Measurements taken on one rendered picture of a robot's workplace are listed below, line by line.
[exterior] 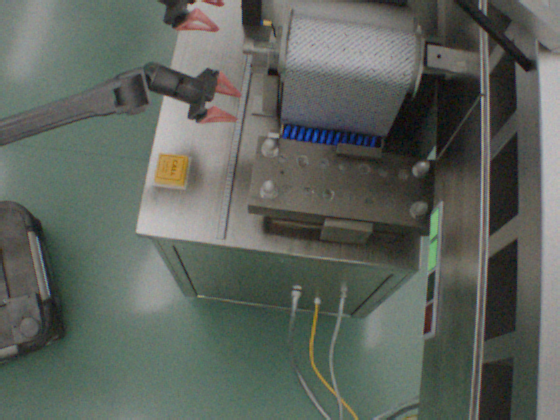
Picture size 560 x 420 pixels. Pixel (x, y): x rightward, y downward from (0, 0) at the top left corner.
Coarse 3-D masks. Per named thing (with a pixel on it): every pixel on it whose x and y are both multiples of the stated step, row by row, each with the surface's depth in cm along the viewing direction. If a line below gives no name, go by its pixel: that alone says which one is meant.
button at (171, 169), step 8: (160, 160) 148; (168, 160) 148; (176, 160) 148; (184, 160) 149; (160, 168) 148; (168, 168) 148; (176, 168) 148; (184, 168) 148; (160, 176) 147; (168, 176) 147; (176, 176) 147; (184, 176) 148; (168, 184) 149; (176, 184) 148
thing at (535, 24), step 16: (464, 0) 69; (496, 0) 70; (512, 0) 69; (528, 0) 71; (480, 16) 71; (512, 16) 72; (528, 16) 72; (544, 16) 72; (496, 32) 73; (528, 32) 75; (544, 32) 74; (512, 48) 76; (528, 64) 79
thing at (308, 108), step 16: (288, 96) 129; (304, 96) 128; (320, 96) 127; (336, 96) 126; (352, 96) 125; (288, 112) 136; (304, 112) 135; (320, 112) 134; (336, 112) 133; (352, 112) 132; (368, 112) 131; (384, 112) 130; (320, 128) 141; (336, 128) 140; (352, 128) 139; (368, 128) 138; (384, 128) 137
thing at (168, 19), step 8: (160, 0) 109; (168, 0) 109; (176, 0) 109; (184, 0) 108; (168, 8) 112; (176, 8) 109; (184, 8) 108; (168, 16) 111; (176, 16) 109; (168, 24) 112
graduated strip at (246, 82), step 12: (252, 60) 160; (240, 96) 157; (240, 108) 156; (240, 120) 155; (240, 132) 154; (240, 144) 153; (228, 168) 151; (228, 180) 150; (228, 192) 149; (228, 204) 148; (228, 216) 147
